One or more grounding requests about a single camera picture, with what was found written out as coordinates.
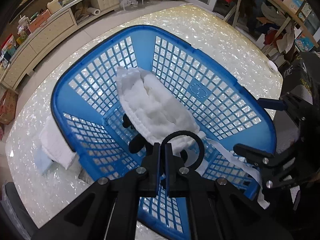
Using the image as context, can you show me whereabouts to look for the blue plastic laundry basket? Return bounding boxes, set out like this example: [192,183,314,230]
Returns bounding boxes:
[36,25,276,239]

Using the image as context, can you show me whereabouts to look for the white towel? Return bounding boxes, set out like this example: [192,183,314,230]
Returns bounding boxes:
[39,115,80,171]

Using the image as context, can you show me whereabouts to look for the white quilted cloth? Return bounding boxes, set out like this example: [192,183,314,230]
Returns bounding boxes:
[115,65,271,210]

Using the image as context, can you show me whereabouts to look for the grey fuzzy cloth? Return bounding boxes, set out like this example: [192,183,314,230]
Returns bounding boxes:
[78,168,94,185]

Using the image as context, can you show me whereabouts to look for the small white round puck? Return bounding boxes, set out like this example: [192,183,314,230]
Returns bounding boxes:
[267,60,278,73]

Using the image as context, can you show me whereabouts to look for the folded light blue cloth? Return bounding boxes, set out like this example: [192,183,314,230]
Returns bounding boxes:
[34,149,53,175]

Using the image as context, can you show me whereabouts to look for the wooden clothes rack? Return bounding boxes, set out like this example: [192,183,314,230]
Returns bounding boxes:
[224,0,319,55]

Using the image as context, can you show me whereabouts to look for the cardboard box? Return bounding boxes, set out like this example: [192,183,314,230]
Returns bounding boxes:
[0,89,18,125]

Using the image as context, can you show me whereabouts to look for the white paper roll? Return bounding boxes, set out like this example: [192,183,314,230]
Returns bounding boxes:
[87,7,101,16]

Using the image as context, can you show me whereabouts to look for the cream TV cabinet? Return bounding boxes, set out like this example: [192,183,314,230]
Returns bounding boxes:
[1,0,120,90]

